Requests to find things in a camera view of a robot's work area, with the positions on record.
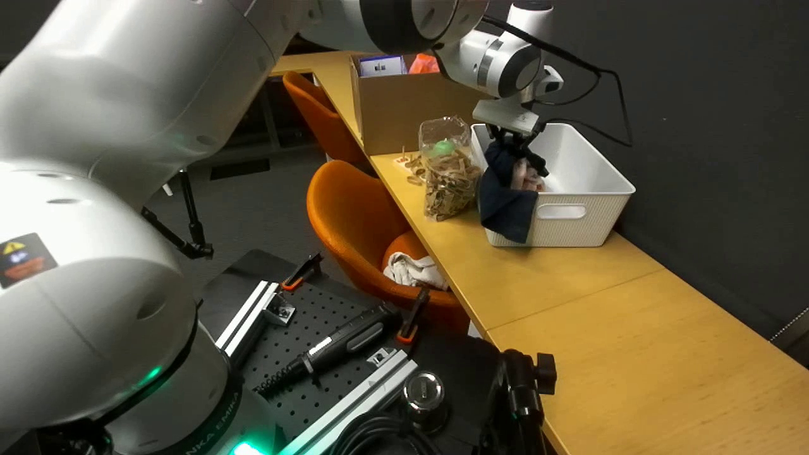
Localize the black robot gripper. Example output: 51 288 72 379
491 126 549 176

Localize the dark navy blue garment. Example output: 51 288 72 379
477 141 537 242

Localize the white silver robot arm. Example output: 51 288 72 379
0 0 552 455

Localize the white plastic laundry basket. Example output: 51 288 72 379
470 125 635 249

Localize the brown cardboard box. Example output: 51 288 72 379
350 54 483 154

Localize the white cloth on seat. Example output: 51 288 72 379
384 252 446 288

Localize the far orange chair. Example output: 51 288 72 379
282 73 368 171

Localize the orange chair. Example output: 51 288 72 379
306 159 427 308
282 73 368 171

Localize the near orange chair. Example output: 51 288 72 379
306 159 427 308

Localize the black orange clamp right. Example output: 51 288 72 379
397 288 429 346

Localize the black orange clamp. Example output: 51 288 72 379
397 288 429 346
279 252 322 294

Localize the black orange clamp left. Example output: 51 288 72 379
279 252 322 294

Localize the black handheld tool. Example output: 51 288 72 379
255 310 399 396

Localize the round metal knob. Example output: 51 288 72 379
401 371 445 414

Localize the black tripod stand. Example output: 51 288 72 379
142 170 214 260

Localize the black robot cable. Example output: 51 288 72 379
483 15 637 150

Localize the right aluminium rail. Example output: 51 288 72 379
278 350 417 455

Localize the aluminium rail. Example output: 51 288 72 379
278 350 417 455
214 280 295 358

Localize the black camera tripod mount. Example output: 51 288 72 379
475 350 556 455

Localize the left aluminium rail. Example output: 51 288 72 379
214 280 295 358

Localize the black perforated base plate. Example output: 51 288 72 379
196 249 507 455

